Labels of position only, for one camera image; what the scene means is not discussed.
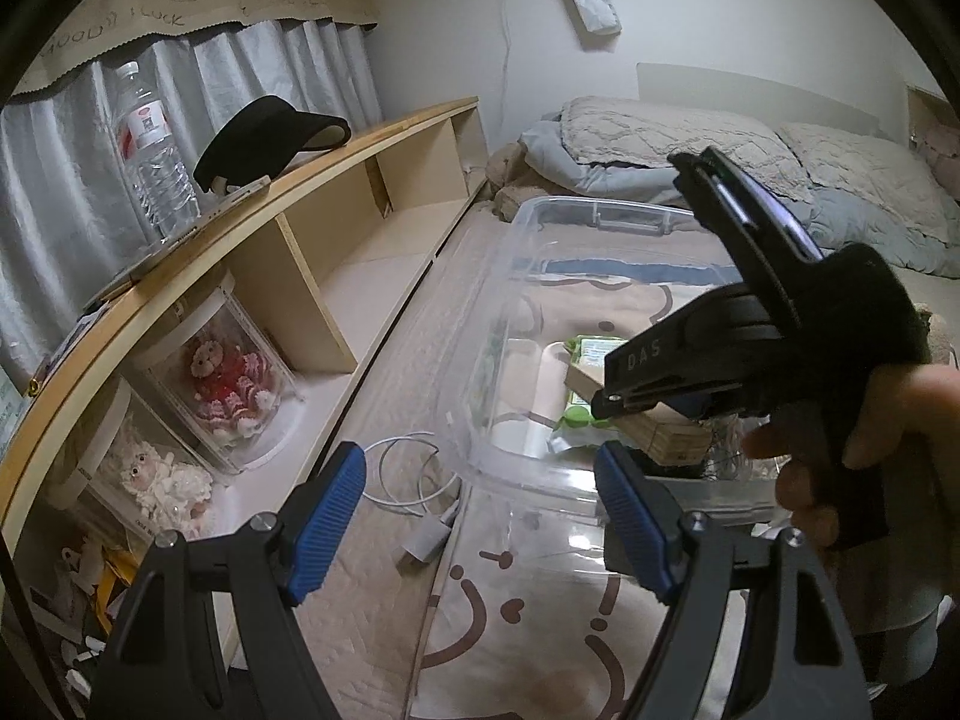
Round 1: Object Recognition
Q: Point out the grey beige quilted duvet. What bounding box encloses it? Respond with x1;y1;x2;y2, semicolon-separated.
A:
517;96;960;278

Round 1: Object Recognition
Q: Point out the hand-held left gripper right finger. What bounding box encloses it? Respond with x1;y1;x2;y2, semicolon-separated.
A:
595;441;875;720

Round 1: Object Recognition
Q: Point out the yellow paper bag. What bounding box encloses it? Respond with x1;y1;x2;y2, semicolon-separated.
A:
86;547;143;631

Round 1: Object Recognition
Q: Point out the clear plastic storage bin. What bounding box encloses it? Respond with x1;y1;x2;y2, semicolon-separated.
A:
435;195;796;548

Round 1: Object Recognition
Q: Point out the pink fabric pile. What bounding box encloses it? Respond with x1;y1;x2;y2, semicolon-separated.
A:
919;124;960;200

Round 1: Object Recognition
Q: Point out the clear water bottle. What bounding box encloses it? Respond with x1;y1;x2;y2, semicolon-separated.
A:
111;60;202;241

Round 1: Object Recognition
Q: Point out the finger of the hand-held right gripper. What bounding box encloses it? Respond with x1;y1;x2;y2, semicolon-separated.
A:
666;146;826;316
591;285;773;421

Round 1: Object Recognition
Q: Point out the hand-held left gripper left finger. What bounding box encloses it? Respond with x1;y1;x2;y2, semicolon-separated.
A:
90;441;368;720

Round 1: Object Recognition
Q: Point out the green dotted white packet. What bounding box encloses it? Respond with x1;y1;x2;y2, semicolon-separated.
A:
551;334;646;428

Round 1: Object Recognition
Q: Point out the black sun visor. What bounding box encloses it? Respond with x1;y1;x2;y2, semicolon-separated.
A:
193;96;353;196

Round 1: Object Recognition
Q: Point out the white hanging cord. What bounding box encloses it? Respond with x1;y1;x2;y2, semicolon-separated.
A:
491;0;518;83

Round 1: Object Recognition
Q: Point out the silver curtain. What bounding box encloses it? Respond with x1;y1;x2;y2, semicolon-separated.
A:
0;15;383;383

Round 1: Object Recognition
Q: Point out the white doll display case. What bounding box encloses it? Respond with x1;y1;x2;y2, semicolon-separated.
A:
45;382;226;541

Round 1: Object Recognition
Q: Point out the wooden block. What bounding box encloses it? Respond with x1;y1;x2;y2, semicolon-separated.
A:
562;364;717;470

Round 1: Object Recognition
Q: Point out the white headboard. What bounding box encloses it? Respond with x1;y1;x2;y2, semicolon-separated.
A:
636;62;912;143

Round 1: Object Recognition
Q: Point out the white charger adapter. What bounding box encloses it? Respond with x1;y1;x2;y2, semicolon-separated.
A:
401;506;458;567

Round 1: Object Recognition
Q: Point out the wooden bedside shelf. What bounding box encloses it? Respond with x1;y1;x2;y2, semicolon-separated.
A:
0;96;492;691

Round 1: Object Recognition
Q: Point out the person's right hand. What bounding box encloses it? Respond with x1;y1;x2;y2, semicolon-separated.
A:
746;364;960;548

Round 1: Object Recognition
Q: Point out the red dress doll display case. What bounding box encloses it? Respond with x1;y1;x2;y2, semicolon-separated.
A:
139;281;308;477

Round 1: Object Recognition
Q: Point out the beige quilted pillow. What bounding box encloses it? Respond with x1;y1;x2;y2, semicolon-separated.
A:
776;122;957;241

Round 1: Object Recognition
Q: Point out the white charging cable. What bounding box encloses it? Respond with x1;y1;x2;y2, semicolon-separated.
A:
364;431;462;518

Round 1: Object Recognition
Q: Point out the wooden cabinet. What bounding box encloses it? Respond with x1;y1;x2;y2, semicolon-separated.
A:
904;82;960;158

